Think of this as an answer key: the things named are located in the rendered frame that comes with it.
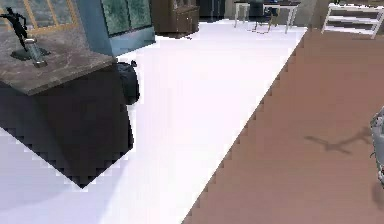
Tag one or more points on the black rubbish bag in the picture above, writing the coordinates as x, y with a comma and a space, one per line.
130, 81

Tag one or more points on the dark brown cupboard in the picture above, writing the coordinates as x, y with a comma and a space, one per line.
176, 18

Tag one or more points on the black tall cabinet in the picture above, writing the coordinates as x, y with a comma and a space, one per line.
211, 7

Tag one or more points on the blue cabinet with glass doors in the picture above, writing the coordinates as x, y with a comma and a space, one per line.
115, 20

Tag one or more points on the dark chair with thin legs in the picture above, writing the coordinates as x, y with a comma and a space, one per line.
268, 16

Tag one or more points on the dark cabinet with brown worktop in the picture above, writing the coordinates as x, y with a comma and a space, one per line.
66, 126

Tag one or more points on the white legged table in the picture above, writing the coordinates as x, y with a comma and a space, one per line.
289, 13

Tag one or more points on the grey cylindrical bottle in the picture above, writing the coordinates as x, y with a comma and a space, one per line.
34, 51

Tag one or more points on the yellow framed window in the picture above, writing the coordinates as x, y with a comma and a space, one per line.
40, 16

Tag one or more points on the white slatted shelf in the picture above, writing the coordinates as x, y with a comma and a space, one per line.
353, 19

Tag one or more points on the grey rounded object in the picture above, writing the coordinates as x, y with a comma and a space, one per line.
379, 146

